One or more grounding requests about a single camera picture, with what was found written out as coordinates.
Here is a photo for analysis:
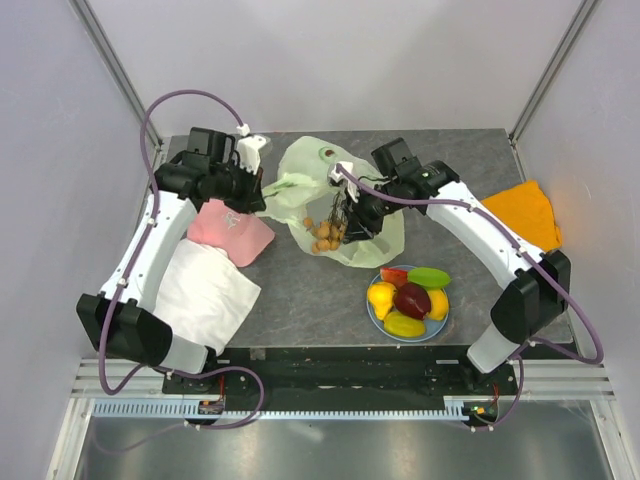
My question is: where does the brown fake walnut cluster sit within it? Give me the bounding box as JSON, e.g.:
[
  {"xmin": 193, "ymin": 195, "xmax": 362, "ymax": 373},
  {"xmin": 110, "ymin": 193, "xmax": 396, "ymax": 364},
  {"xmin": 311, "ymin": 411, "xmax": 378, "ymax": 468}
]
[{"xmin": 302, "ymin": 193, "xmax": 348, "ymax": 255}]

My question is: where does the pale green plastic bag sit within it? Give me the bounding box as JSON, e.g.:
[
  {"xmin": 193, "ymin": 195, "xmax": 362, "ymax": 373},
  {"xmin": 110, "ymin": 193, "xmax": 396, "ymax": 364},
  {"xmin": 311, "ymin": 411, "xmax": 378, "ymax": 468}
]
[{"xmin": 258, "ymin": 136, "xmax": 405, "ymax": 268}]

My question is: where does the red fake watermelon slice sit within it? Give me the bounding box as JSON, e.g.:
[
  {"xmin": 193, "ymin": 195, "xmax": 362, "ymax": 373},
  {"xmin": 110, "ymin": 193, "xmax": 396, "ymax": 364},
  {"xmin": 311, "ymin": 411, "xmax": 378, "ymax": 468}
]
[{"xmin": 379, "ymin": 267, "xmax": 408, "ymax": 289}]

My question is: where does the yellow fake pear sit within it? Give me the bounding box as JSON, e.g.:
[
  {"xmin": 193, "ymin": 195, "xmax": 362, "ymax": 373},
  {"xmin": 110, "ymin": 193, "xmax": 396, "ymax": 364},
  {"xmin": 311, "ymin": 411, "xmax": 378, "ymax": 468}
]
[{"xmin": 367, "ymin": 281, "xmax": 397, "ymax": 321}]

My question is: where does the dark red fake apple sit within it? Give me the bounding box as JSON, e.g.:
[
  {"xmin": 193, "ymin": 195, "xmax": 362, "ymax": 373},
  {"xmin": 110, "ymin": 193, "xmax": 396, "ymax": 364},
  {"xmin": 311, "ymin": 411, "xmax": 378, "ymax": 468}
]
[{"xmin": 393, "ymin": 282, "xmax": 431, "ymax": 320}]

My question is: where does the yellow green fake starfruit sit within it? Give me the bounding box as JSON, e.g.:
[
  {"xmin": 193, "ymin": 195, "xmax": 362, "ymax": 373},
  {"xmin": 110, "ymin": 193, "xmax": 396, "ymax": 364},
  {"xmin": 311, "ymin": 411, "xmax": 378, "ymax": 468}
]
[{"xmin": 383, "ymin": 311, "xmax": 426, "ymax": 338}]

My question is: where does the yellow fake lemon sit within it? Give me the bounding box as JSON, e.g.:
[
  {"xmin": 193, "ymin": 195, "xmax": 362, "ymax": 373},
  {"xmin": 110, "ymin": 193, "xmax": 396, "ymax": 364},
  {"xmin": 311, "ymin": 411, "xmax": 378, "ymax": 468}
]
[{"xmin": 426, "ymin": 289, "xmax": 449, "ymax": 321}]

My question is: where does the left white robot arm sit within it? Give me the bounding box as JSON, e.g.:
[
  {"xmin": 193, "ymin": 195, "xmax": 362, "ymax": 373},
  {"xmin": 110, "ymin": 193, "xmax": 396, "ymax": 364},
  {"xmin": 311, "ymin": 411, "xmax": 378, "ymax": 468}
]
[{"xmin": 76, "ymin": 128, "xmax": 270, "ymax": 374}]

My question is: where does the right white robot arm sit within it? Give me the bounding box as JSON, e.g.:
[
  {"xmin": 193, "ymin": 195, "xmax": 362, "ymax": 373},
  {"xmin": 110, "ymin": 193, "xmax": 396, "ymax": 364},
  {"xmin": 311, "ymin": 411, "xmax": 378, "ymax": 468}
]
[{"xmin": 328, "ymin": 138, "xmax": 571, "ymax": 374}]

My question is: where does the pink cloth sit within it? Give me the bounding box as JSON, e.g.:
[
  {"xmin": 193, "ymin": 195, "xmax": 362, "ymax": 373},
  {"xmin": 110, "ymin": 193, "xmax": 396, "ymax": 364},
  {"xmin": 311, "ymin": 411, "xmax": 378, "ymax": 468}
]
[{"xmin": 187, "ymin": 200, "xmax": 275, "ymax": 267}]

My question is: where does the white cloth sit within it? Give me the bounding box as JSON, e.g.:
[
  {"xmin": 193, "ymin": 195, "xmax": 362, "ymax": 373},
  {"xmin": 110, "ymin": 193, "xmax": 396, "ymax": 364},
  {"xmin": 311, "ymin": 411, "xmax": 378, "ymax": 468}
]
[{"xmin": 153, "ymin": 239, "xmax": 261, "ymax": 355}]

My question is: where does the blue plastic plate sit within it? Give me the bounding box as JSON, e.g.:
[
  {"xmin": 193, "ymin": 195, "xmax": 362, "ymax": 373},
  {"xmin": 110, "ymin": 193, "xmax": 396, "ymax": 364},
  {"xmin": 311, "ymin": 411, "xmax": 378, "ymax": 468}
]
[{"xmin": 366, "ymin": 265, "xmax": 451, "ymax": 343}]

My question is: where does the orange cloth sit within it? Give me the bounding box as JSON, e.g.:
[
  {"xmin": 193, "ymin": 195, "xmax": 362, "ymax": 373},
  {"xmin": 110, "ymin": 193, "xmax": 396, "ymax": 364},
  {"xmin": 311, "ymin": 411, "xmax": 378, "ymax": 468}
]
[{"xmin": 482, "ymin": 180, "xmax": 562, "ymax": 252}]

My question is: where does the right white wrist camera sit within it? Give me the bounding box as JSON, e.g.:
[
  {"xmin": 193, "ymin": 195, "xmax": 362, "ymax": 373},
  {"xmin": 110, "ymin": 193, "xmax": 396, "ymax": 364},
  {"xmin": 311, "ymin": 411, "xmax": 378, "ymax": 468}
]
[{"xmin": 327, "ymin": 161, "xmax": 360, "ymax": 203}]

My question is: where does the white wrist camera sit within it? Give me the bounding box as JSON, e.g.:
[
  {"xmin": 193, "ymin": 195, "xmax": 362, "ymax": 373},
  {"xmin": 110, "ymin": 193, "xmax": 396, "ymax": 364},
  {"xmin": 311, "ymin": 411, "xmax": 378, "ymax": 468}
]
[
  {"xmin": 235, "ymin": 123, "xmax": 272, "ymax": 175},
  {"xmin": 327, "ymin": 161, "xmax": 360, "ymax": 203}
]

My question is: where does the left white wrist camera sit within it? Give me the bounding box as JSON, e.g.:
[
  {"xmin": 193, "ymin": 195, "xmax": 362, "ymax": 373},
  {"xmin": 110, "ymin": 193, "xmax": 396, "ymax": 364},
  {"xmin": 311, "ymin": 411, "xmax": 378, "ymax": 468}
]
[{"xmin": 235, "ymin": 123, "xmax": 272, "ymax": 175}]

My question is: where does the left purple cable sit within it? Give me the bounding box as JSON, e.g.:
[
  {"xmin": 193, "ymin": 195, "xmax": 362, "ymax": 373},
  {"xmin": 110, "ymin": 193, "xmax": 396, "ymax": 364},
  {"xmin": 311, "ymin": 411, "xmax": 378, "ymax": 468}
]
[{"xmin": 97, "ymin": 89, "xmax": 266, "ymax": 454}]

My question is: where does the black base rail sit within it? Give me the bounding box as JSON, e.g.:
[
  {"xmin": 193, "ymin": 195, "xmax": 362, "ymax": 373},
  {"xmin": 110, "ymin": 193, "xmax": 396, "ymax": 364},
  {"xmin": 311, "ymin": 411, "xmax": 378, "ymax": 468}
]
[{"xmin": 162, "ymin": 344, "xmax": 517, "ymax": 411}]

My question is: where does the white slotted cable duct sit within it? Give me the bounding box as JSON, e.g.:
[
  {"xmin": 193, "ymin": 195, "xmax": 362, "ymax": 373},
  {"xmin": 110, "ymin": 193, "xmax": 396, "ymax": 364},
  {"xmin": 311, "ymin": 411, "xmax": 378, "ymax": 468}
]
[{"xmin": 92, "ymin": 398, "xmax": 471, "ymax": 421}]

